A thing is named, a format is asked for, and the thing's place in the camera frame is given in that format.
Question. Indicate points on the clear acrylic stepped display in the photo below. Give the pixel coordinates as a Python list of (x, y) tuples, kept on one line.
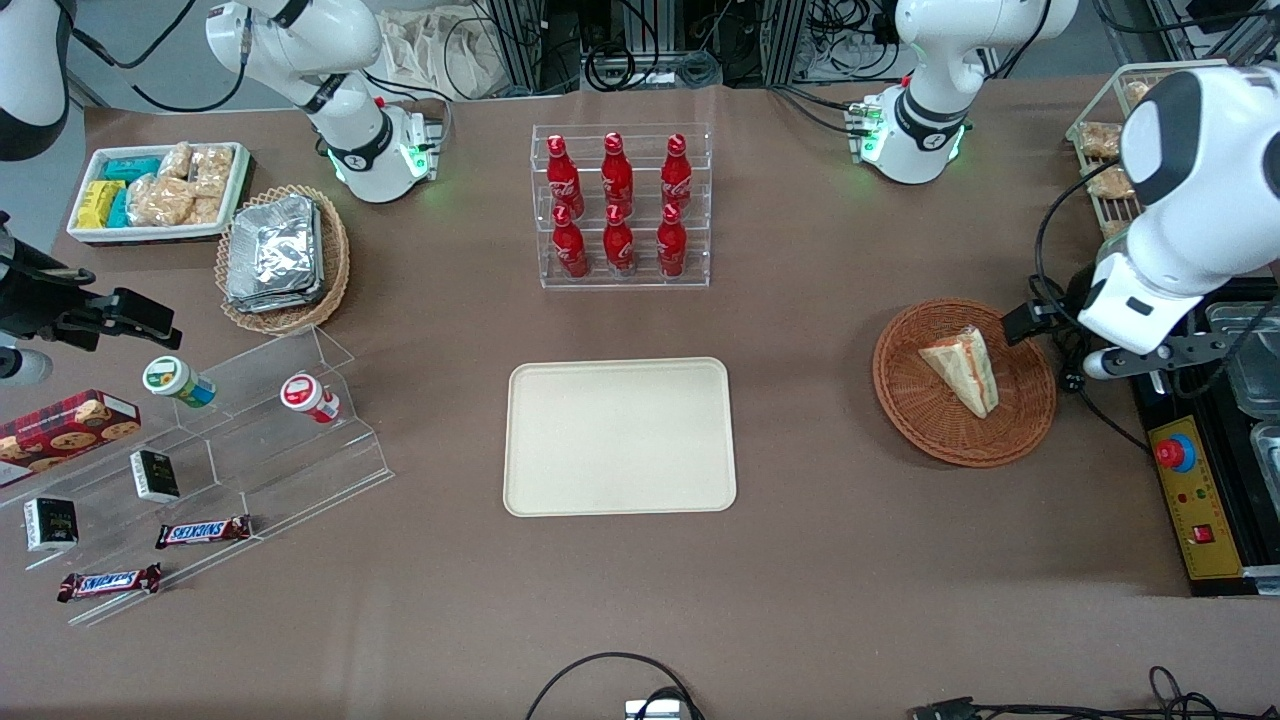
[(300, 470)]

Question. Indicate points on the triangle sandwich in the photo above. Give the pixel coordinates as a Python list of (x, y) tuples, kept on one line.
[(962, 368)]

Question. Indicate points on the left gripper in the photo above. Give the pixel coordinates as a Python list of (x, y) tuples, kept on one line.
[(1076, 291)]

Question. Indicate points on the brown table cover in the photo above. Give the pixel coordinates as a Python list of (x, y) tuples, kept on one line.
[(850, 580)]

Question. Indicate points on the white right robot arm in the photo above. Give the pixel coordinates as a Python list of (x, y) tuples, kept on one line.
[(300, 40)]

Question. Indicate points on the round brown wicker basket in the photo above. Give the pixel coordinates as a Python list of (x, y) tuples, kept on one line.
[(930, 430)]

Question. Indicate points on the white rectangular snack tray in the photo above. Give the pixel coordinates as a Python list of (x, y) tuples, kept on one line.
[(90, 235)]

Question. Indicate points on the aluminium frame post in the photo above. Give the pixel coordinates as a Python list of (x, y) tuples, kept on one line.
[(793, 40), (520, 40)]

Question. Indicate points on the stack of foil containers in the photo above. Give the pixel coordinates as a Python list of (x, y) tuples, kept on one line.
[(272, 255)]

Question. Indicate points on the red emergency stop button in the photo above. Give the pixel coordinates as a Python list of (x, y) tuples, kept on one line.
[(1176, 453)]

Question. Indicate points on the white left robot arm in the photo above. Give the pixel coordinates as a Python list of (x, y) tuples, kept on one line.
[(930, 60)]

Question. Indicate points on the bagged fried snack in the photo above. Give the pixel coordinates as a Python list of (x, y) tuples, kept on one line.
[(1135, 92), (1100, 140), (1113, 229), (1110, 183)]

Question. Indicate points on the clear rice cracker bag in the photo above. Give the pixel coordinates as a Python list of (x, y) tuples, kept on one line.
[(160, 202), (205, 210), (176, 160), (212, 170)]

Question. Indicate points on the small grey device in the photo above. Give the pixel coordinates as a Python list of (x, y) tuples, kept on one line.
[(655, 710)]

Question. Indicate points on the red cookie box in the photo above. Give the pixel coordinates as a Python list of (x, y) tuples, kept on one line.
[(60, 435)]

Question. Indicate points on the oval light wicker basket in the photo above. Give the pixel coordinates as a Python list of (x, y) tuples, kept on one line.
[(335, 270)]

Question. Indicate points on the small black box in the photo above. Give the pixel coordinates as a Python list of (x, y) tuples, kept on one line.
[(155, 477), (50, 525)]

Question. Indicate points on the green lid white cup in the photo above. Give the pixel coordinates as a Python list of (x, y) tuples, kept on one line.
[(168, 377)]

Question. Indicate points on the clear plastic container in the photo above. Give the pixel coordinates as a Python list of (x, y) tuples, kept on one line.
[(1268, 455), (1255, 385)]

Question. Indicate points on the teal snack packet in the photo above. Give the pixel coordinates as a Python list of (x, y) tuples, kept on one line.
[(130, 168), (120, 212)]

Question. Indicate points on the clear acrylic bottle rack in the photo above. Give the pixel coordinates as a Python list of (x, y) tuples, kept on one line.
[(640, 283)]

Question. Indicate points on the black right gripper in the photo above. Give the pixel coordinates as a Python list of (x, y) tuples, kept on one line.
[(32, 300)]

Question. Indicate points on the beige plastic tray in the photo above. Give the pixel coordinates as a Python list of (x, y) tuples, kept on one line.
[(610, 440)]

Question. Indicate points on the red lid white cup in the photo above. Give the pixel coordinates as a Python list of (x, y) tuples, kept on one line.
[(302, 393)]

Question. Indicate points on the beige cloth bag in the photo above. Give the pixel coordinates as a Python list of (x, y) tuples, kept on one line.
[(450, 55)]

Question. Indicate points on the yellow snack packet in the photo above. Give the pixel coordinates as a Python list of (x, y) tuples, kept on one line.
[(98, 203)]

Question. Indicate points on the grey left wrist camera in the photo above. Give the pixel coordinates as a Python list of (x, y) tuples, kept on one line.
[(1100, 365)]

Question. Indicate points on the black machine with yellow panel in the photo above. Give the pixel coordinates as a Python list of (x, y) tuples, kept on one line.
[(1200, 500)]

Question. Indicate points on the red cola bottle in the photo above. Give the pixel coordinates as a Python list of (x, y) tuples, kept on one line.
[(677, 176), (619, 250), (672, 250), (563, 180), (617, 178), (571, 252)]

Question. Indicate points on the snickers chocolate bar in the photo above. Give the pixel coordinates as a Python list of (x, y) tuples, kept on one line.
[(203, 532), (110, 583)]

